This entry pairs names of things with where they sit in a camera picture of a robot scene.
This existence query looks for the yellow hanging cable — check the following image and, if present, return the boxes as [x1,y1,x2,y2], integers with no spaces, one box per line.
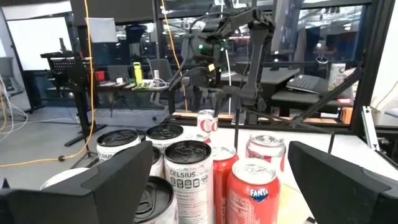
[81,0,96,153]
[159,0,190,113]

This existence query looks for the blue Red Bull can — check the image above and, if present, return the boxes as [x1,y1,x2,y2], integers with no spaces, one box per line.
[39,167,90,191]

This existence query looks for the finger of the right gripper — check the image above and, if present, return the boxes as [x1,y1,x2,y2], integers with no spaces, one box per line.
[229,86,243,110]
[213,88,227,118]

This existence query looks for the green bottle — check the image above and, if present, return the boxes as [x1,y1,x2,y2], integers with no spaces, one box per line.
[132,61,144,85]

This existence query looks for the white whiteboard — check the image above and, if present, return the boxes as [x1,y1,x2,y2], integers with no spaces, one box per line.
[5,16,73,72]

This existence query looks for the white floor cables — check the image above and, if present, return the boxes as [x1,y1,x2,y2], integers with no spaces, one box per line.
[0,74,29,135]

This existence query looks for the white tilted paper sheet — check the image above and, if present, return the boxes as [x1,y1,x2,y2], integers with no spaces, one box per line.
[85,17,119,44]

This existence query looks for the yellow floor cable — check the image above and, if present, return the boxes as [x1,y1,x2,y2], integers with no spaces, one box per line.
[0,146,91,169]

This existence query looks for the red Fanta soda can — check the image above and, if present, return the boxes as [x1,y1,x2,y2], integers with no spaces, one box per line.
[245,131,287,174]
[226,157,282,224]
[211,145,240,224]

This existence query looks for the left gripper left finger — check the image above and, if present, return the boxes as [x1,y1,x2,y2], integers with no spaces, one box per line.
[0,140,155,224]

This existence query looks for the black aluminium table frame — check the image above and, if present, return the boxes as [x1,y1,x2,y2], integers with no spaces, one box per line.
[164,0,398,170]

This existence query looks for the grey office chair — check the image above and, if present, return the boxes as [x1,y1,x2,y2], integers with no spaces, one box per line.
[147,58,175,105]

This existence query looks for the silver metal bar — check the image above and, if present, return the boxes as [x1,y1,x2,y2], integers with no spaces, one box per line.
[360,105,382,153]

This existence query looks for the white glossy table mat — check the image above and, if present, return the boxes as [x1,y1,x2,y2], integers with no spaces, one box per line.
[183,124,398,224]

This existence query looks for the black tripod stand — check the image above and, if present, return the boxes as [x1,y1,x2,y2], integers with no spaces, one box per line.
[40,37,108,147]

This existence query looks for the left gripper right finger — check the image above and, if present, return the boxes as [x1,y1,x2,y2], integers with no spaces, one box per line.
[287,141,398,224]

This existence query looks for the black office desk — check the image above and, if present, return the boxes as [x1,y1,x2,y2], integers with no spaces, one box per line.
[217,67,355,118]

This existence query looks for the black keyboard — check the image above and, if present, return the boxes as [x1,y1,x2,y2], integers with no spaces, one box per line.
[285,73,329,95]

